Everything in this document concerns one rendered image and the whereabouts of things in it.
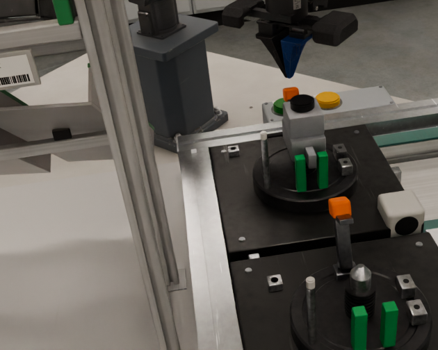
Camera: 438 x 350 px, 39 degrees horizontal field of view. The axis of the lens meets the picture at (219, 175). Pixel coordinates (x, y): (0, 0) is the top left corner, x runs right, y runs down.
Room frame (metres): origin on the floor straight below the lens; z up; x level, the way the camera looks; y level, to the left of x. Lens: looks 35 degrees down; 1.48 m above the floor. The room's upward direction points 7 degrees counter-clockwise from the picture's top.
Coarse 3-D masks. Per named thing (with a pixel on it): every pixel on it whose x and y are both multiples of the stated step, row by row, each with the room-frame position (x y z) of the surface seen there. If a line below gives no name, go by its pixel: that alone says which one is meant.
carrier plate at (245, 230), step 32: (352, 128) 0.79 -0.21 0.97; (224, 160) 0.75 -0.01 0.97; (256, 160) 0.74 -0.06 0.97; (384, 160) 0.70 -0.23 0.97; (224, 192) 0.68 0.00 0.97; (384, 192) 0.63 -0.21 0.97; (224, 224) 0.61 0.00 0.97; (256, 224) 0.60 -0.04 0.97; (288, 224) 0.59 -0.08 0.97; (320, 224) 0.59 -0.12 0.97; (352, 224) 0.58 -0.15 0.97; (384, 224) 0.57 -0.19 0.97
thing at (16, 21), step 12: (0, 0) 0.50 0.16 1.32; (12, 0) 0.50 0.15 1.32; (24, 0) 0.50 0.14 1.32; (36, 0) 0.50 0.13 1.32; (48, 0) 0.52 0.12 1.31; (72, 0) 0.57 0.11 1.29; (0, 12) 0.50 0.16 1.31; (12, 12) 0.50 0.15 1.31; (24, 12) 0.49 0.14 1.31; (36, 12) 0.49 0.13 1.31; (48, 12) 0.51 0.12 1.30; (0, 24) 0.51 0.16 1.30; (12, 24) 0.52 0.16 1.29
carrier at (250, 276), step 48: (384, 240) 0.54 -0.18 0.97; (432, 240) 0.53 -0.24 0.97; (240, 288) 0.50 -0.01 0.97; (288, 288) 0.49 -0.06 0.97; (336, 288) 0.46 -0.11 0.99; (384, 288) 0.45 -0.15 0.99; (432, 288) 0.46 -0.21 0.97; (288, 336) 0.42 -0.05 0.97; (336, 336) 0.40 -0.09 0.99; (384, 336) 0.38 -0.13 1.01; (432, 336) 0.40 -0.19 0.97
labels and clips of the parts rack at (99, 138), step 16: (64, 0) 0.46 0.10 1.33; (64, 16) 0.46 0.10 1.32; (0, 64) 0.45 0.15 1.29; (16, 64) 0.45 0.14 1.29; (32, 64) 0.45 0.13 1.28; (0, 80) 0.45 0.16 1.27; (16, 80) 0.45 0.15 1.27; (32, 80) 0.45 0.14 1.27; (64, 128) 0.63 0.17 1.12; (16, 144) 0.63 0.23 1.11; (32, 144) 0.63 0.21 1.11; (48, 144) 0.63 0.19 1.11; (64, 144) 0.63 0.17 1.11; (80, 144) 0.63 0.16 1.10; (96, 144) 0.63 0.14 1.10; (0, 160) 0.62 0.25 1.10
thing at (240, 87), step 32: (224, 64) 1.31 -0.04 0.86; (256, 64) 1.29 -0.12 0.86; (32, 96) 1.28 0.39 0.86; (64, 96) 1.26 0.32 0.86; (224, 96) 1.16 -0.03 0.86; (256, 96) 1.14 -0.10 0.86; (224, 128) 1.03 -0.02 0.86; (64, 160) 0.99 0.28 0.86; (96, 160) 0.97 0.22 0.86; (160, 160) 0.95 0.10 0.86
